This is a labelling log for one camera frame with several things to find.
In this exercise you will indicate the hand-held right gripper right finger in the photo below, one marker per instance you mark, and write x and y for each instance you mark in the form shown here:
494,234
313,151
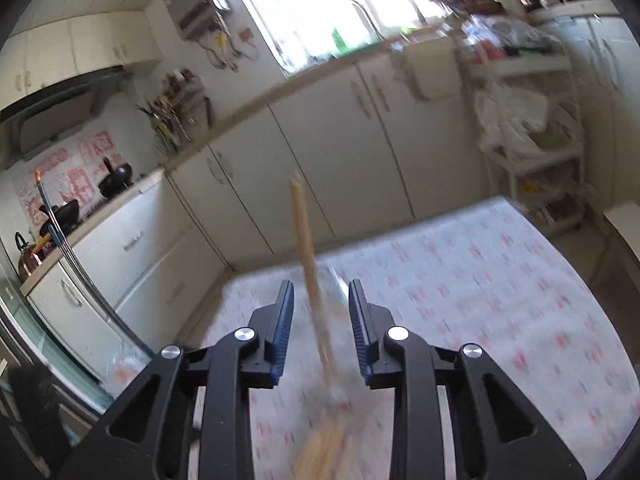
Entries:
359,340

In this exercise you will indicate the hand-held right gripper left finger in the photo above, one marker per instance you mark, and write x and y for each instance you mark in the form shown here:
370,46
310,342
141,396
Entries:
285,330

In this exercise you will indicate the light wooden chopstick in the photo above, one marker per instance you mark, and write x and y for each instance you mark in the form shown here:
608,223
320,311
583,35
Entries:
305,240

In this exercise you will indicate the bundle of wooden chopsticks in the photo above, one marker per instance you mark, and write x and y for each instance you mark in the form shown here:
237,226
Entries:
320,450

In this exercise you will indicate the floral white tablecloth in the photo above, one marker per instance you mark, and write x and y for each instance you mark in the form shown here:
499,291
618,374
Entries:
475,310

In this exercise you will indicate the cream drawer cabinet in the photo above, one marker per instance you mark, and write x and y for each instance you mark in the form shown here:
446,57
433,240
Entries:
145,255

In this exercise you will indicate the cream base cabinet with doors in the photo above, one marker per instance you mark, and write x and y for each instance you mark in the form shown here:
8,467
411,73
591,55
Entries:
310,150

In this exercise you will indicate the black wok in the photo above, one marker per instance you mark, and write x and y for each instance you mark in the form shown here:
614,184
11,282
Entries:
65,212

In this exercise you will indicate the white trolley rack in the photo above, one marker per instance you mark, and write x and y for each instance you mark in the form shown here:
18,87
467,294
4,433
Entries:
545,170

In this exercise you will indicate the copper kettle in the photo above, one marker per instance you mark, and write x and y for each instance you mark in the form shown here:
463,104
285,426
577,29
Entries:
31,260

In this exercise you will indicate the white plastic bags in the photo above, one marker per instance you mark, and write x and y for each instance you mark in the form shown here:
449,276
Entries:
510,120

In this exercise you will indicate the white hanging trash bin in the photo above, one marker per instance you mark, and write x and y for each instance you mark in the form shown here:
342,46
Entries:
432,70

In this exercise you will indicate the green bottle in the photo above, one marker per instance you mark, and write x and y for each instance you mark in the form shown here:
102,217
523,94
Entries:
339,39

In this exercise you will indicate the grey range hood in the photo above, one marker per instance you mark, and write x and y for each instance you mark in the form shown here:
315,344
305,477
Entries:
55,105

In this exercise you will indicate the chrome sink faucet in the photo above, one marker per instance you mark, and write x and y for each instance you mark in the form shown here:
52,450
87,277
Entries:
367,17

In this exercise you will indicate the kitchen window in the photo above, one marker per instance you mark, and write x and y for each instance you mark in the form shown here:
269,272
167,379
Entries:
310,5

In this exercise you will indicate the clear bag of food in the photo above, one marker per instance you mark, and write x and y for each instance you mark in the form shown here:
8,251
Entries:
510,40

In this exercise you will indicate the cream corner base cabinet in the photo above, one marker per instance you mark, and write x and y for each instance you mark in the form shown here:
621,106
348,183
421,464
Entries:
605,85

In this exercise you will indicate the wall utensil rack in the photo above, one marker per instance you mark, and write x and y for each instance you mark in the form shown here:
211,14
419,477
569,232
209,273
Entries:
172,110

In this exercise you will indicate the red patterned wall sticker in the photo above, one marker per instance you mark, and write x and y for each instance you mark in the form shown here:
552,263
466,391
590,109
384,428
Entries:
75,175

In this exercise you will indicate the silver wall water heater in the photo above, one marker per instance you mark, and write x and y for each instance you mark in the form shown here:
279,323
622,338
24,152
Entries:
205,5

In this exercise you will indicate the cream wall cabinet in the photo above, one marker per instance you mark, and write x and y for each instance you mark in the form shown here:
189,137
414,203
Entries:
90,45

